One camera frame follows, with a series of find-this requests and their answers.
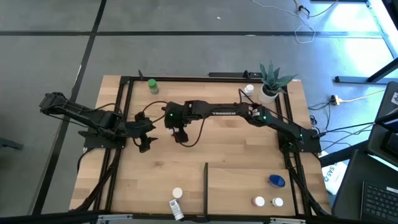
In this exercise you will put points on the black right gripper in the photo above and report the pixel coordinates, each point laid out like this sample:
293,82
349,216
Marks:
177,113

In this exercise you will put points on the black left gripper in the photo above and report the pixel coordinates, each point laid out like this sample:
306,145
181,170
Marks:
140,126

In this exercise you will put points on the pink Pepto bottle white cap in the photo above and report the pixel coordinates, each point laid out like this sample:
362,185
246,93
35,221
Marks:
258,201

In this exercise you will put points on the blue-capped Tums bottle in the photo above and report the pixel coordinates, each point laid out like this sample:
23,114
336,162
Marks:
276,181

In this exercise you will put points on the white-capped red label bottle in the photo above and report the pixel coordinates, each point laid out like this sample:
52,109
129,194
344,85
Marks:
277,202

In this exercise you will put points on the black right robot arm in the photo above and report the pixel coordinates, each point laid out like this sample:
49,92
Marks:
230,112

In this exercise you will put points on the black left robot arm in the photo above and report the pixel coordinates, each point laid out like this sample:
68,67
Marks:
90,115

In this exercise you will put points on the green bottle green cap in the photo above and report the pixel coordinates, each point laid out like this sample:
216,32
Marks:
152,83

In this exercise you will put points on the black bar behind table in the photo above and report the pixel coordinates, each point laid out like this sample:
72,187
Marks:
227,74

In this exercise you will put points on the white bottle blue label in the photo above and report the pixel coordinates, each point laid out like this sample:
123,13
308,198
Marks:
248,89

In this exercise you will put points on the green plant in white pot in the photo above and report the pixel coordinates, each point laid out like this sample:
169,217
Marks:
268,96

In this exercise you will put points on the black floor object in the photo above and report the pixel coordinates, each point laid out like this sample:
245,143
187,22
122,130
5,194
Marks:
9,143

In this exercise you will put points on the white power strip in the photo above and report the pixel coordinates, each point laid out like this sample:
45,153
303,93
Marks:
335,100

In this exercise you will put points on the dark grey desk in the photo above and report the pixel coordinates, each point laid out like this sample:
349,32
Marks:
351,186

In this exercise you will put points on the black desk leg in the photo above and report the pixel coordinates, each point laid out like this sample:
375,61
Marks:
351,80

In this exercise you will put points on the black laptop keyboard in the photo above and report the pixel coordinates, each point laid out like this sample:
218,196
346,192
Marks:
379,202

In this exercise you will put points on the black table frame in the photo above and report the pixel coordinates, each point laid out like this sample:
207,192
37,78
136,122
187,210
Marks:
186,79

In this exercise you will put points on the black frame bracket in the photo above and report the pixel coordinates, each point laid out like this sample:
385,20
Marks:
246,74
140,75

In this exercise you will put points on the silver aluminium bracket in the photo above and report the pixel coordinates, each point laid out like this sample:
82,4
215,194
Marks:
115,217
286,221

